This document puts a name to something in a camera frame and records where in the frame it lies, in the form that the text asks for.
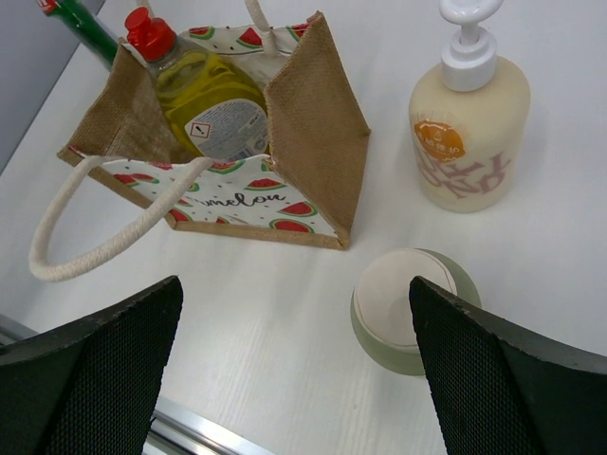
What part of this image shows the cream pump lotion bottle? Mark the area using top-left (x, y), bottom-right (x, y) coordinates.
top-left (409, 1), bottom-right (531, 213)

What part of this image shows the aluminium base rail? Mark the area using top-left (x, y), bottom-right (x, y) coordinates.
top-left (0, 312), bottom-right (281, 455)

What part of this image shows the yellow red-capped bottle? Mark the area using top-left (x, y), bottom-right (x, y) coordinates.
top-left (124, 7), bottom-right (269, 161)

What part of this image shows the burlap watermelon canvas bag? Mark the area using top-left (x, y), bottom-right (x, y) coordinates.
top-left (28, 1), bottom-right (371, 282)

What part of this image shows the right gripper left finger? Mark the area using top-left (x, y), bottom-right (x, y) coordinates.
top-left (1, 276), bottom-right (183, 454)

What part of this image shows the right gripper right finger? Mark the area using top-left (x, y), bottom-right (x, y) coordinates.
top-left (409, 276), bottom-right (606, 454)

